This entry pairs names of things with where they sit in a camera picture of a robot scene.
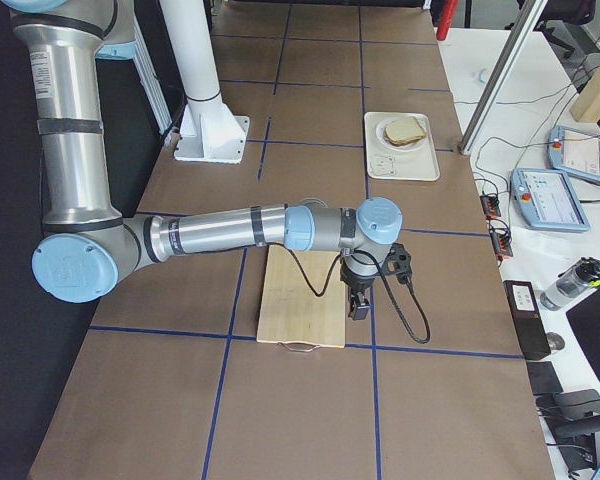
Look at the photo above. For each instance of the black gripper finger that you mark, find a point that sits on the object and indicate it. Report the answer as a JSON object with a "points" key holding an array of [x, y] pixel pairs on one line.
{"points": [[352, 313], [362, 309]]}

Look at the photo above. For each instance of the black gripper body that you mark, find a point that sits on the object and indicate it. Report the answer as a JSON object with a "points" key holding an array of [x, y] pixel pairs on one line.
{"points": [[355, 286]]}

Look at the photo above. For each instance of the white round plate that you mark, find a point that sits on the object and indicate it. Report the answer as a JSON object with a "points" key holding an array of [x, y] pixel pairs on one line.
{"points": [[380, 133]]}

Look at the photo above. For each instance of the white bread slice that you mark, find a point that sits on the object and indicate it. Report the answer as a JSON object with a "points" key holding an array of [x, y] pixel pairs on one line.
{"points": [[403, 128]]}

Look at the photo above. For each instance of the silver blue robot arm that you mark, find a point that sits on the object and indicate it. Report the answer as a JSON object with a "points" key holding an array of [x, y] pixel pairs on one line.
{"points": [[302, 72]]}

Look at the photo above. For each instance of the bottom bread slice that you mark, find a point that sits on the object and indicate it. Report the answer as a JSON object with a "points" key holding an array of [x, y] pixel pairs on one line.
{"points": [[403, 142]]}

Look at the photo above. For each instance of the bamboo cutting board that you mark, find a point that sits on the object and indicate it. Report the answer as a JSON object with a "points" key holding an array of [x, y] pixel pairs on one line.
{"points": [[303, 300]]}

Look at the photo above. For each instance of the white rectangular tray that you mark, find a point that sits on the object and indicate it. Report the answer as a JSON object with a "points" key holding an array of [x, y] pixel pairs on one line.
{"points": [[383, 162]]}

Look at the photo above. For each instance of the lower orange connector board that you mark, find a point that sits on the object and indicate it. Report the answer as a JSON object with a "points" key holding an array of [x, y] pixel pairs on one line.
{"points": [[501, 242]]}

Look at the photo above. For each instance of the orange connector board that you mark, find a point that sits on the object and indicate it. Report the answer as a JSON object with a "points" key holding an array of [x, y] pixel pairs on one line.
{"points": [[491, 206], [501, 242]]}

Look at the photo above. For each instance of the upper orange connector board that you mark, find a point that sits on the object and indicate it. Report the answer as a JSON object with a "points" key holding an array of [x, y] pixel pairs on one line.
{"points": [[491, 206]]}

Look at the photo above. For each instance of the black power box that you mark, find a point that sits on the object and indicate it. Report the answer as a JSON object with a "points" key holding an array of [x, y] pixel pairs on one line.
{"points": [[526, 319]]}

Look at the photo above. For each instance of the near teach pendant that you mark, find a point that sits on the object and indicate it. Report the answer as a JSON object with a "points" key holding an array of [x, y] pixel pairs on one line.
{"points": [[547, 200]]}

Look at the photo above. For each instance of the teach pendant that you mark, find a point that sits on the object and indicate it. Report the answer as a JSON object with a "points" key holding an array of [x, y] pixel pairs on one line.
{"points": [[575, 152], [547, 200]]}

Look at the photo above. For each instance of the clear water bottle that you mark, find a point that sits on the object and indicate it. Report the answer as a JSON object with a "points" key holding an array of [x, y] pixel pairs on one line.
{"points": [[580, 277]]}

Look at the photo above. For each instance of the black desk equipment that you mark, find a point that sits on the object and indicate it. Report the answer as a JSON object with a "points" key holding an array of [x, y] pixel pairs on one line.
{"points": [[572, 418]]}

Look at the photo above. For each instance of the far teach pendant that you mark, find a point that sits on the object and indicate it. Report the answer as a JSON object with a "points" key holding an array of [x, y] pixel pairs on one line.
{"points": [[575, 152]]}

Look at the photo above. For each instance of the red fire extinguisher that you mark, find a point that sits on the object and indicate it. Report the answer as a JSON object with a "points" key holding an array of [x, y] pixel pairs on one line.
{"points": [[446, 17]]}

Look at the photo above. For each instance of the wooden plank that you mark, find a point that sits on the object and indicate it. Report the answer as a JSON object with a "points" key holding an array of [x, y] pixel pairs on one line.
{"points": [[597, 85]]}

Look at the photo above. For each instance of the black office chair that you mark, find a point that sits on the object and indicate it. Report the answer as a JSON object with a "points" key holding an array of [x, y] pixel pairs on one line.
{"points": [[561, 23]]}

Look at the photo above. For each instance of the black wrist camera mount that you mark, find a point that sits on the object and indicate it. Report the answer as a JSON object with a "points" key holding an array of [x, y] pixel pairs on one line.
{"points": [[398, 263]]}

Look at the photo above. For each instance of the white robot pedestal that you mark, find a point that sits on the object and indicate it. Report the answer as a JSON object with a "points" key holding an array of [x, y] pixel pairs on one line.
{"points": [[209, 131]]}

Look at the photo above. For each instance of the aluminium frame post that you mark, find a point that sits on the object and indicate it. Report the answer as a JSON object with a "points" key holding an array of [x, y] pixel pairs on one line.
{"points": [[524, 25]]}

